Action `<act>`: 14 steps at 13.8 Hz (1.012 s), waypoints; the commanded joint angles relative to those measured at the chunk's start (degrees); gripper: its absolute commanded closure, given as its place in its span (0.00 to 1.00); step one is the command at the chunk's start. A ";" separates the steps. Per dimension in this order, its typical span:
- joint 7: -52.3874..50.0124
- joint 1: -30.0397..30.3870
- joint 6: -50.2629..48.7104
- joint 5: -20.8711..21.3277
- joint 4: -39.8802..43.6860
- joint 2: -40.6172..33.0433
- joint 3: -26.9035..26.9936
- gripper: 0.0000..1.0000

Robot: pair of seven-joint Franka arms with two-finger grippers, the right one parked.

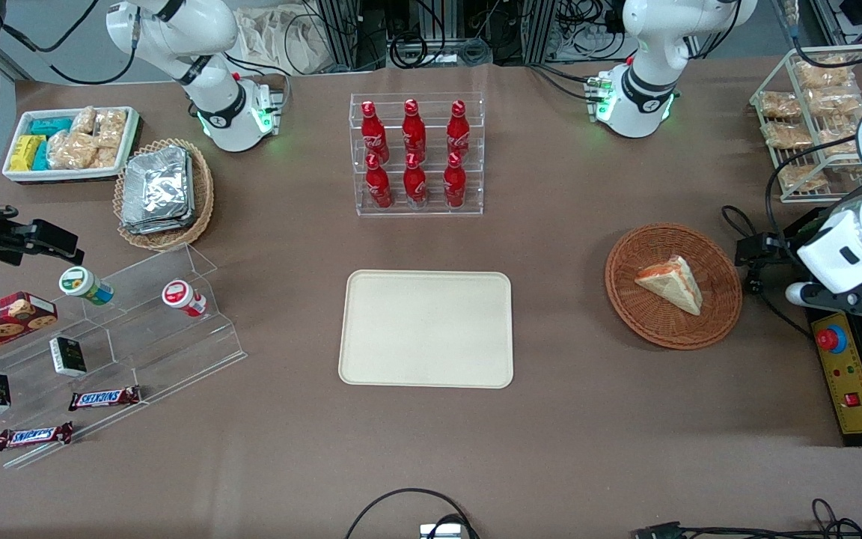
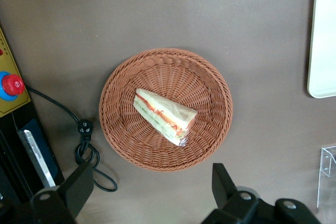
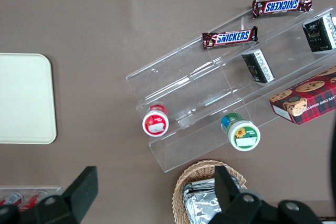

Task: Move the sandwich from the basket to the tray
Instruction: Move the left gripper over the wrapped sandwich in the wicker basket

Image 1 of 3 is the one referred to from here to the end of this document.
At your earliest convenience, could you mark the triangular sandwich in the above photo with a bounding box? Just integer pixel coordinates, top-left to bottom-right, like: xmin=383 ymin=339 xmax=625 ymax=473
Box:
xmin=634 ymin=255 xmax=704 ymax=317

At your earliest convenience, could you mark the brown round wicker basket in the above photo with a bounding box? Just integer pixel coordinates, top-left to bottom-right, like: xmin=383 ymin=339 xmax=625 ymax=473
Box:
xmin=605 ymin=223 xmax=744 ymax=351

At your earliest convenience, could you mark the light oval wicker basket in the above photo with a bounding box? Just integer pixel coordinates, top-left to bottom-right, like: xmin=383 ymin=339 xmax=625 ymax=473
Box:
xmin=113 ymin=138 xmax=216 ymax=252

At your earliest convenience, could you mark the cream plastic tray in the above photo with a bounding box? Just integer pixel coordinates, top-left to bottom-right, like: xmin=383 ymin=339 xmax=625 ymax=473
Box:
xmin=338 ymin=269 xmax=515 ymax=390

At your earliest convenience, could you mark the green lid cup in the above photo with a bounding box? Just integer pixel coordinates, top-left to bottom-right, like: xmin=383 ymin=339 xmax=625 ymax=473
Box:
xmin=58 ymin=266 xmax=115 ymax=306

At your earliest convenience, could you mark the white rectangular snack bin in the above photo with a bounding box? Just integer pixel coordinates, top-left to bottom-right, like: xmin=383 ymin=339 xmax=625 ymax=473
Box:
xmin=1 ymin=106 xmax=141 ymax=184

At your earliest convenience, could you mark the red emergency stop button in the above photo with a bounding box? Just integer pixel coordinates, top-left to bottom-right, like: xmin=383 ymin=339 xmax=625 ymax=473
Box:
xmin=816 ymin=325 xmax=849 ymax=355

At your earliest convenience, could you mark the yellow snack pack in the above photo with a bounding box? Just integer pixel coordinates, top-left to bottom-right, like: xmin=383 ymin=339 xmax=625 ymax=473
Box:
xmin=10 ymin=134 xmax=47 ymax=172

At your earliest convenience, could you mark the yellow control panel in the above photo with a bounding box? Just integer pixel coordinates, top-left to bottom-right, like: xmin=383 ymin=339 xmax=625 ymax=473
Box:
xmin=809 ymin=310 xmax=862 ymax=437

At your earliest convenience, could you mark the silver foil pack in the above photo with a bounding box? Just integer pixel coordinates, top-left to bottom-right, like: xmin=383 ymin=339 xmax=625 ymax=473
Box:
xmin=120 ymin=150 xmax=198 ymax=236
xmin=122 ymin=146 xmax=192 ymax=226

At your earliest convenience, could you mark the red lid cup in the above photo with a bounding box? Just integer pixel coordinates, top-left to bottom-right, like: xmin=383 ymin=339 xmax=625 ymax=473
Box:
xmin=161 ymin=278 xmax=208 ymax=318

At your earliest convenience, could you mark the clear acrylic stepped display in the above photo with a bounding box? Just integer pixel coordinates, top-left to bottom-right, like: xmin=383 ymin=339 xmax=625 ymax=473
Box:
xmin=0 ymin=243 xmax=248 ymax=471

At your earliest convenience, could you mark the snickers chocolate bar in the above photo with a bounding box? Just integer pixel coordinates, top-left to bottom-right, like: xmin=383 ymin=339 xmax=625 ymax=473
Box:
xmin=68 ymin=386 xmax=142 ymax=412
xmin=0 ymin=421 xmax=75 ymax=452

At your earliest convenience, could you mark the white cloth bag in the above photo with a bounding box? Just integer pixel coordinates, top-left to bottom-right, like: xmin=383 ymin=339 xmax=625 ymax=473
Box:
xmin=232 ymin=4 xmax=336 ymax=76

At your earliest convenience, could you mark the red cola bottle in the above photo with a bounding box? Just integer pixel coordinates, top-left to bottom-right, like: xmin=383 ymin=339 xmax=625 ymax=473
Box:
xmin=360 ymin=100 xmax=391 ymax=162
xmin=403 ymin=153 xmax=429 ymax=208
xmin=364 ymin=153 xmax=394 ymax=210
xmin=446 ymin=99 xmax=471 ymax=159
xmin=443 ymin=151 xmax=468 ymax=209
xmin=401 ymin=98 xmax=427 ymax=161

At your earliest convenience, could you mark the clear acrylic bottle rack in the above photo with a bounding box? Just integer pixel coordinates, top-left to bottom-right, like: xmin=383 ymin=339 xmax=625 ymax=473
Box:
xmin=349 ymin=92 xmax=486 ymax=219

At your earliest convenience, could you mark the black left camera mount bracket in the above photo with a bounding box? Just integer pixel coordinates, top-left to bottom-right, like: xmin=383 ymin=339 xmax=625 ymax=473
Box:
xmin=805 ymin=284 xmax=862 ymax=320

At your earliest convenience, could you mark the black table cable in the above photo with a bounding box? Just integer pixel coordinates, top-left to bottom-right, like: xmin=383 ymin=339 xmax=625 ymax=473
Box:
xmin=721 ymin=204 xmax=815 ymax=340

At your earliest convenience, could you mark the white wire rack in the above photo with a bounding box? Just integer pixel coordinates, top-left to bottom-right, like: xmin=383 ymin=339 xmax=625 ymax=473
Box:
xmin=749 ymin=44 xmax=862 ymax=204

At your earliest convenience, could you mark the black connector with cable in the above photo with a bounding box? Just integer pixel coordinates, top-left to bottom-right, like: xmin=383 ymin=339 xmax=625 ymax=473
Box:
xmin=632 ymin=497 xmax=862 ymax=539

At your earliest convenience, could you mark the aluminium frame post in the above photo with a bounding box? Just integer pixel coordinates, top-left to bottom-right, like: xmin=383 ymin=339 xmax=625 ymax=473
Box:
xmin=522 ymin=0 xmax=557 ymax=66
xmin=317 ymin=0 xmax=363 ymax=73

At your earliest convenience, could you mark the coiled black cable bundle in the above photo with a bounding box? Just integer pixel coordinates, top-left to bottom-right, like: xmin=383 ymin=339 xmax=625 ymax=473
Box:
xmin=388 ymin=0 xmax=495 ymax=70

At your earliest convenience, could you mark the black looped cable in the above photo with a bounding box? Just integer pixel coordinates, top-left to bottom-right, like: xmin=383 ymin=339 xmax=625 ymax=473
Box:
xmin=344 ymin=487 xmax=481 ymax=539

